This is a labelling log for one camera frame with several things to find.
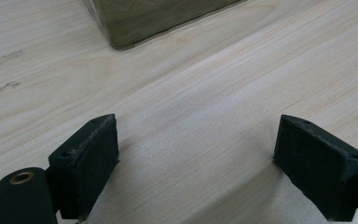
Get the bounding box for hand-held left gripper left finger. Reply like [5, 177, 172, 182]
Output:
[48, 113, 120, 222]

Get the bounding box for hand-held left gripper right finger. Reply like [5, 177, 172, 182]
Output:
[272, 114, 358, 222]

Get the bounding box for olive green box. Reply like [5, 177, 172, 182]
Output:
[81, 0, 246, 50]

